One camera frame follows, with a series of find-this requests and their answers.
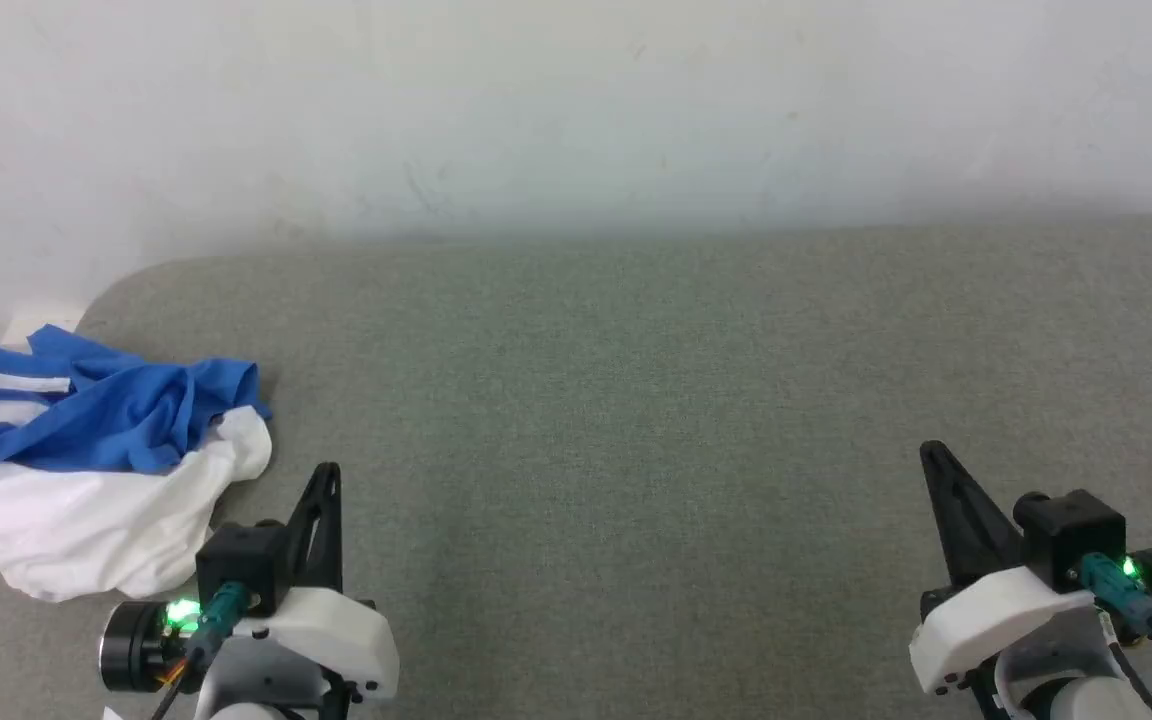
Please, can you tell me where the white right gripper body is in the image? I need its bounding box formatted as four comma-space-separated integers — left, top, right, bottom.
910, 544, 1152, 720

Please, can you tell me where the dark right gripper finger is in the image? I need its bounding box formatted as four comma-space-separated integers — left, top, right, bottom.
929, 441, 1025, 580
919, 441, 989, 590

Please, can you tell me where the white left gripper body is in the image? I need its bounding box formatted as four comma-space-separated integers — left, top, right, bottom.
100, 588, 401, 720

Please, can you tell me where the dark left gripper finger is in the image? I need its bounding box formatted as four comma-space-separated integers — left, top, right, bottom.
285, 463, 333, 593
311, 463, 345, 593

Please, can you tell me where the blue and white t-shirt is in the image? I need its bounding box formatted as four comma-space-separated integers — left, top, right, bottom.
0, 325, 274, 604

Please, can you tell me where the black right camera cable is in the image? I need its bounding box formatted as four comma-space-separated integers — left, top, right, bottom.
1079, 553, 1152, 701

